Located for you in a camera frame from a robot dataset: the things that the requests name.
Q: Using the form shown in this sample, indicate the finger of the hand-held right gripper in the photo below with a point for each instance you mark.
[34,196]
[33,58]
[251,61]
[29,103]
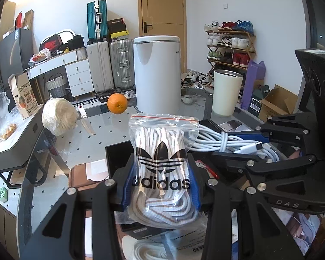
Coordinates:
[273,165]
[249,136]

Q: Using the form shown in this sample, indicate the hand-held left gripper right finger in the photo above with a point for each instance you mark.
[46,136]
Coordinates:
[196,192]

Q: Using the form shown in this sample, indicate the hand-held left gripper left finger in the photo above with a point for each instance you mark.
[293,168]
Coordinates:
[126,192]

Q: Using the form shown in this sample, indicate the red and white packet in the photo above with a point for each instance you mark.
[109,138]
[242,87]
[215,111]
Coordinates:
[203,166]

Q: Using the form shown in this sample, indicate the black cardboard box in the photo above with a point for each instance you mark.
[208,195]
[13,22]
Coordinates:
[116,157]

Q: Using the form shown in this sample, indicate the white medicine packet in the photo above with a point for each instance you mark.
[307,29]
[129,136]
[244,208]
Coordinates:
[192,239]

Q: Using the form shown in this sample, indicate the clear bag of white shoelaces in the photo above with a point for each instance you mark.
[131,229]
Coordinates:
[162,146]

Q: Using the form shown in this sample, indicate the small black box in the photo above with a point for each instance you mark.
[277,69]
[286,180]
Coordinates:
[254,105]

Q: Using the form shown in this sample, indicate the white paper sheet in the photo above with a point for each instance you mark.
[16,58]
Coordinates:
[96,170]

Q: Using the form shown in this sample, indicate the printed desk mat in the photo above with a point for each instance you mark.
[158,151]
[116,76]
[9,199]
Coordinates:
[81,184]

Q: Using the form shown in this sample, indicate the open brown cardboard box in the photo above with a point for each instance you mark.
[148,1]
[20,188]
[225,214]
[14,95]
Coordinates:
[279,100]

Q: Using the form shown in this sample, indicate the cream cylindrical trash can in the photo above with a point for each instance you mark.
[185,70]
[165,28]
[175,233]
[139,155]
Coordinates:
[226,94]

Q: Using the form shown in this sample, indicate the purple bag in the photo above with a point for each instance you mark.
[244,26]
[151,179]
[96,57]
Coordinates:
[253,86]

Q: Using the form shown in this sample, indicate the pile of sneakers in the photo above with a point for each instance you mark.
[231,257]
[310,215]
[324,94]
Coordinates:
[197,78]

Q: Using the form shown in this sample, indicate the orange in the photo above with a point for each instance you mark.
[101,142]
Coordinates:
[117,103]

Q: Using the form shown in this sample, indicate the rows of shoes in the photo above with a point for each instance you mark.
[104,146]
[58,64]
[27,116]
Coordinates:
[233,42]

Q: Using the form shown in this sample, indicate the wrapped napa cabbage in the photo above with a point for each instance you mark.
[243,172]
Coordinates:
[59,116]

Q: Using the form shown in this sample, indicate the wooden shoe rack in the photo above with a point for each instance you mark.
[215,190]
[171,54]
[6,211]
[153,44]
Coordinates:
[233,32]

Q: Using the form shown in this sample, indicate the tall white cylindrical appliance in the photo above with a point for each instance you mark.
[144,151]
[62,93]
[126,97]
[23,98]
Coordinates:
[157,73]

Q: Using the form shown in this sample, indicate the grey side table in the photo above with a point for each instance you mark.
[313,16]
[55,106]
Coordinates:
[16,146]

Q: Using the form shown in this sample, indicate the green hexagonal object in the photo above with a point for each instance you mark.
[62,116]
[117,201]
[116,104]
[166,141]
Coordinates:
[2,194]

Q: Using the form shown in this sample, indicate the white desk with drawers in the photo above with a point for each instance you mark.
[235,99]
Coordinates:
[78,75]

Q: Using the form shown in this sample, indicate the white wicker basket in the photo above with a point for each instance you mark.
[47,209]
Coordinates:
[57,86]

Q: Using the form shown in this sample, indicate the wooden cabinet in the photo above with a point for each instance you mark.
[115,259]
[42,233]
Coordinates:
[2,222]

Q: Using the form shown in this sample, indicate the silver suitcase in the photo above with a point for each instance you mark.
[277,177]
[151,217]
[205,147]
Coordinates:
[122,62]

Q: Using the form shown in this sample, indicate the white suitcase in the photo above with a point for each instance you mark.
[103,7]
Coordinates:
[98,65]

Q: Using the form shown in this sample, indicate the dark window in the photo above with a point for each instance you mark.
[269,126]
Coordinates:
[322,19]

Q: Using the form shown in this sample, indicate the printed fruit carton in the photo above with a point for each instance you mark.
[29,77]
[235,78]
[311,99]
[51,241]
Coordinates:
[24,94]

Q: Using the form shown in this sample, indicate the white ribbed canister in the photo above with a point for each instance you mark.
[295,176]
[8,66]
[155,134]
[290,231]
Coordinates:
[81,53]

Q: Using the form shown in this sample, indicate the clear plastic bag of fruit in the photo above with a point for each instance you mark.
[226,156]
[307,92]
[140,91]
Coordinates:
[0,113]

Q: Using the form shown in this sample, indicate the black and yellow box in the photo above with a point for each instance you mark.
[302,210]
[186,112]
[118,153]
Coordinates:
[120,35]

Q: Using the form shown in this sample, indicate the black bag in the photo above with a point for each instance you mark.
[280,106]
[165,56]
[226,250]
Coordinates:
[75,42]

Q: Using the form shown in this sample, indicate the wooden door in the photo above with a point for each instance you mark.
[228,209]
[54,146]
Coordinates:
[162,2]

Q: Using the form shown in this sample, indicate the food in plastic bag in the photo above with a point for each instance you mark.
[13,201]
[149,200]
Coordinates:
[40,56]

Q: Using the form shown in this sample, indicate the dark brown box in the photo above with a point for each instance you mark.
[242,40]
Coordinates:
[116,25]

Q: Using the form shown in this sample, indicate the red and black shoe box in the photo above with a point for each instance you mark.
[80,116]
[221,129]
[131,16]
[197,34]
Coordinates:
[50,43]

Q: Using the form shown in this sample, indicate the white oval mirror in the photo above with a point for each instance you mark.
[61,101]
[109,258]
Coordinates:
[69,32]

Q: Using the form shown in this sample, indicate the teal suitcase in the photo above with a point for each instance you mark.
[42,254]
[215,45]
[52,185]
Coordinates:
[93,19]

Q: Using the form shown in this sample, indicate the grey mini fridge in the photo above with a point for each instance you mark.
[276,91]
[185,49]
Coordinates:
[13,48]

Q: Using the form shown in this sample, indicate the flat cardboard sheet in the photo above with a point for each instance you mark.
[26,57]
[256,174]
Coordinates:
[29,19]

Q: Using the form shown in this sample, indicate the red paper bag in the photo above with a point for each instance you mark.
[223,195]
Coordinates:
[19,20]

